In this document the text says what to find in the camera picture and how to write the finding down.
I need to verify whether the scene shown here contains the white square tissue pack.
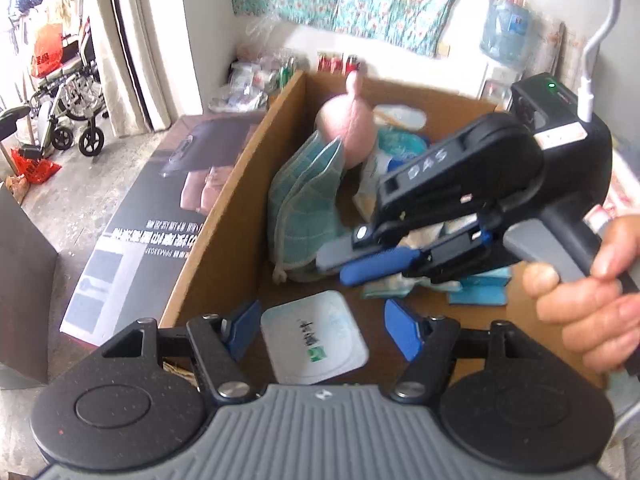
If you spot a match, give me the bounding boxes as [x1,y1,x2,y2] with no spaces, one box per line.
[260,290,369,386]

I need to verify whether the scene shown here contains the pink plush toy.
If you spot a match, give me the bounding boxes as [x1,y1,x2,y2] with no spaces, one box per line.
[316,70,378,169]

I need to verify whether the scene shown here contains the water dispenser with bottle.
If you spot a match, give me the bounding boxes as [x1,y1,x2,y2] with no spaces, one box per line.
[478,0,534,107]

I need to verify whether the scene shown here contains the beige curtain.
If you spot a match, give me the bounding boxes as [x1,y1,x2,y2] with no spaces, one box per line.
[91,0,171,136]

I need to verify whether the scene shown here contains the brown cardboard box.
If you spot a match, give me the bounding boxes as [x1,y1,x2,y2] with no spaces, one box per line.
[160,72,608,391]

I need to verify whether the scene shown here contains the red plastic bag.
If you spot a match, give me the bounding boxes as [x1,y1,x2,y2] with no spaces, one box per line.
[30,23,63,79]

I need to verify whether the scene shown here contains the rolled floral mats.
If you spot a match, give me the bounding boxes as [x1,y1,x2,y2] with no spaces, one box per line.
[527,14,587,86]

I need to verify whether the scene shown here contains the green checked cloth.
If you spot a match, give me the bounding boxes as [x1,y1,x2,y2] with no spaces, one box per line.
[267,131,347,284]

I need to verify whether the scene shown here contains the flat printed carton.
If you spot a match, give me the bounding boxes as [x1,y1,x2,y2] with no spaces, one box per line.
[60,110,265,347]

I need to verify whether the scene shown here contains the blue white tissue pack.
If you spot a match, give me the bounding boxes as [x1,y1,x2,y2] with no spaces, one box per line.
[354,127,432,221]

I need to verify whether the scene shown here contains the right hand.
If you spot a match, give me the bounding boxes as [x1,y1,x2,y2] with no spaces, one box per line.
[523,214,639,373]

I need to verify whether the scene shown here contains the wheelchair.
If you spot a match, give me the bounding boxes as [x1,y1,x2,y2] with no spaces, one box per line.
[30,18,108,157]

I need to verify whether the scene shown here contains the white cable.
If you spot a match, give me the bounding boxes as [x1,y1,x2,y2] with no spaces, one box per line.
[576,0,627,123]

